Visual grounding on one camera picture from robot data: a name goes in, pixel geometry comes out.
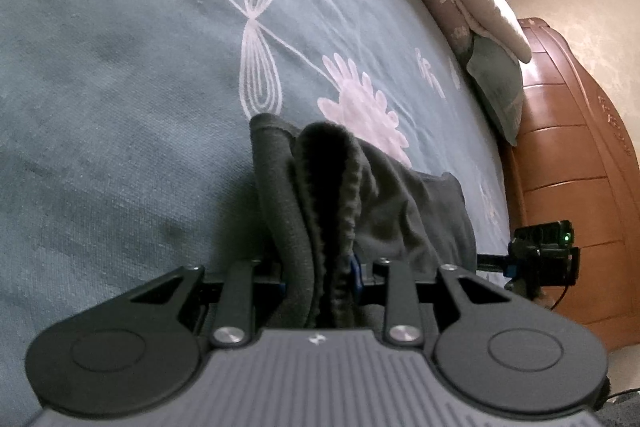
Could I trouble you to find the person's right hand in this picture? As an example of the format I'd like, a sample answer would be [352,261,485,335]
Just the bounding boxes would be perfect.
[533,287,567,310]

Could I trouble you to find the green patterned pillow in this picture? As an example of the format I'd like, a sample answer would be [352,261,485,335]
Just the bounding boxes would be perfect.
[466,35,524,146]

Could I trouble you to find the wooden headboard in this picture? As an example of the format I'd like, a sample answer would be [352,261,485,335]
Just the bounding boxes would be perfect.
[502,18,639,351]

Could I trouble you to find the green floral bed sheet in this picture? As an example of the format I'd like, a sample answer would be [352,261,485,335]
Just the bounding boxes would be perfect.
[1,0,509,426]

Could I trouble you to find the dark green trousers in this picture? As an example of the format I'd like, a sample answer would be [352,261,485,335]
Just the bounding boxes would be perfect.
[250,114,477,329]

